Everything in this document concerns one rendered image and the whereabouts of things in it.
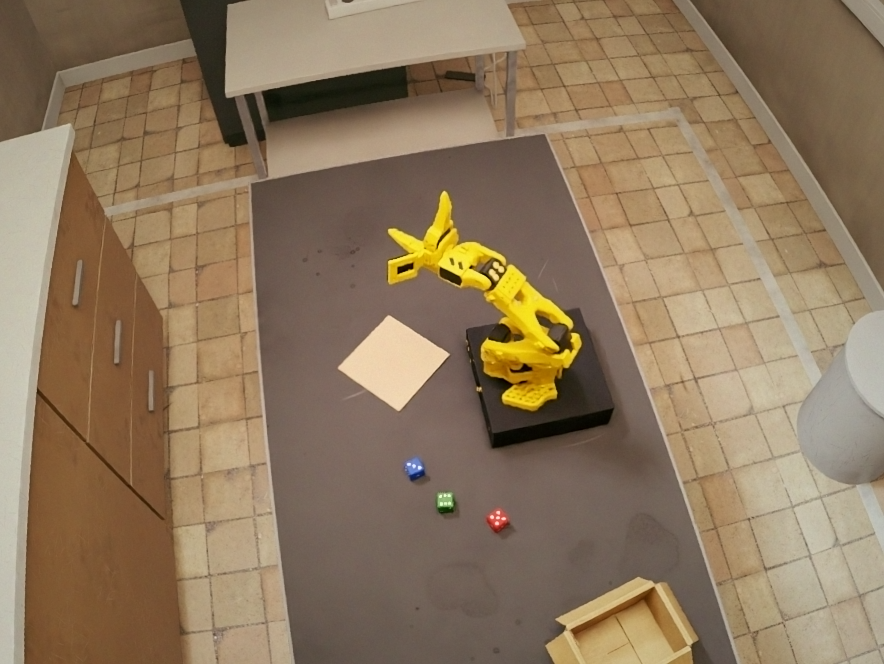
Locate blue die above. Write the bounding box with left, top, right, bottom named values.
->
left=405, top=457, right=425, bottom=480

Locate green die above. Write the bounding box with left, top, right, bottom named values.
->
left=437, top=492, right=454, bottom=512

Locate beige flat mat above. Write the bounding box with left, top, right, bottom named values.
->
left=338, top=316, right=450, bottom=412

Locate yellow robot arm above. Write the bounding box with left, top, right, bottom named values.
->
left=437, top=242, right=582, bottom=411

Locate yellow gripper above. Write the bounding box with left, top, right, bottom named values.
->
left=388, top=191, right=459, bottom=284

